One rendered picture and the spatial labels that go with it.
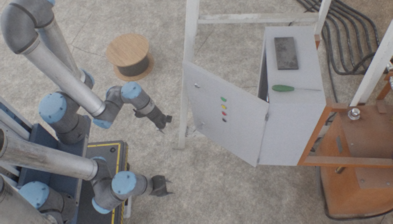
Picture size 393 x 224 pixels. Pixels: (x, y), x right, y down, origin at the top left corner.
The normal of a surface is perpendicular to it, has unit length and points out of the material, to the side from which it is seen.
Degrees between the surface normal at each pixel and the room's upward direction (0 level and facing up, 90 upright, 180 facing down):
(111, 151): 0
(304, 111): 90
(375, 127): 0
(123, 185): 20
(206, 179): 0
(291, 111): 90
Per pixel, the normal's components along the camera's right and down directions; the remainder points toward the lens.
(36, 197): -0.14, -0.60
